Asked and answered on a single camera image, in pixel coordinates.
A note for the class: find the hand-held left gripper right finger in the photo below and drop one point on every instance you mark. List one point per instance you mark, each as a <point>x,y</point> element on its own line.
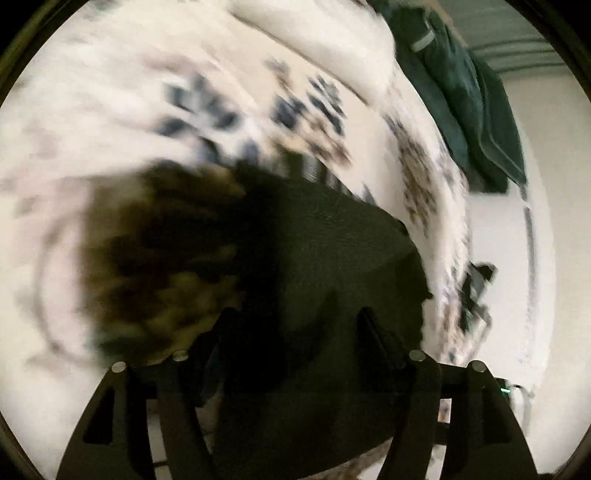
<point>375,337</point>

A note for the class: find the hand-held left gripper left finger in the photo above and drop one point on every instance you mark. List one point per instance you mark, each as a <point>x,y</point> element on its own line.
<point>221,341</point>

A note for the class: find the dark striped sweater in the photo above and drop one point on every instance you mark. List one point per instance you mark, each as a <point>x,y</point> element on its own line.
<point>323,258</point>

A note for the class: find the black white garment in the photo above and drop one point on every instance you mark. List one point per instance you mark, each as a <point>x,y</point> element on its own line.
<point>475,295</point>

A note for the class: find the white bed headboard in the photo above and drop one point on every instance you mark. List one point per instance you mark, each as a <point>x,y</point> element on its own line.
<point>503,240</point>

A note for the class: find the green pillow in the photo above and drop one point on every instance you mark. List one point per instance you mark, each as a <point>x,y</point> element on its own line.
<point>494,120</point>

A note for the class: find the green folded quilt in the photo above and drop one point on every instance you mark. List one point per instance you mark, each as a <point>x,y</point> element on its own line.
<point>415,74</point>

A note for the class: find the floral checkered blanket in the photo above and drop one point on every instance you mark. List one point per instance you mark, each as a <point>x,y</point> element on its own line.
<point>115,69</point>

